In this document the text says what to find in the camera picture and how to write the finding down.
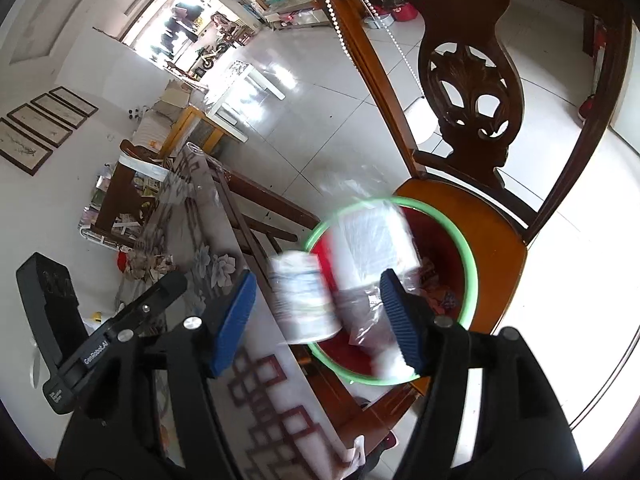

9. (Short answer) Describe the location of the white coffee table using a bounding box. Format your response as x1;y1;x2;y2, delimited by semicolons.
205;60;287;142

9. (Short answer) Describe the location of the white milk carton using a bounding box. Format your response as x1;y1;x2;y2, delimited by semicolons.
266;251;345;346

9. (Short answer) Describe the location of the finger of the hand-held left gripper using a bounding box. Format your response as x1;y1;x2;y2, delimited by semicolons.
115;272;189;339

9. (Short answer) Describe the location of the child bicycle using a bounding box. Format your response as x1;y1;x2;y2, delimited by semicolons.
192;42;232;74

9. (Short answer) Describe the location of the red bin with green rim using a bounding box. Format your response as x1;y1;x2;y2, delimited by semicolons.
301;196;476;387

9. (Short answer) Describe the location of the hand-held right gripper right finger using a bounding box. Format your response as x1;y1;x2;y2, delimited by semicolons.
379;269;585;480

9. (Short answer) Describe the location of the framed wall picture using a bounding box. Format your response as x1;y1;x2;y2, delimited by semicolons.
31;92;89;129
0;119;54;176
50;86;99;117
7;105;74;149

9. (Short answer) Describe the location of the white wire rack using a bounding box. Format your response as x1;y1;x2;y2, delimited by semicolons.
77;205;126;249

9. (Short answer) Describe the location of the cardboard box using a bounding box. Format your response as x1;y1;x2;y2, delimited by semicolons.
162;80;202;112

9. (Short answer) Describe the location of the carved wooden chair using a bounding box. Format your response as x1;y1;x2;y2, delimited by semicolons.
292;0;637;461

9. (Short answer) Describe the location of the clear plastic bag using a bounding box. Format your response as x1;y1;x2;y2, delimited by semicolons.
330;204;426;352

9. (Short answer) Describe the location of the wooden side table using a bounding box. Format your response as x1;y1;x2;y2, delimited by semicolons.
132;104;226;161

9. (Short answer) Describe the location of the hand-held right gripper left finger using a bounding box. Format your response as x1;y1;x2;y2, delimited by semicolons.
57;269;259;480

